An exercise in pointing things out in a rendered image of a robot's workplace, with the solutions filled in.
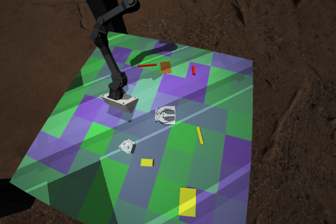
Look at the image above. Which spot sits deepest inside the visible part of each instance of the brown square plate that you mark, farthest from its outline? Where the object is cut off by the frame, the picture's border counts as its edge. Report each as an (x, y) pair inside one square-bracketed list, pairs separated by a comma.
[(165, 67)]

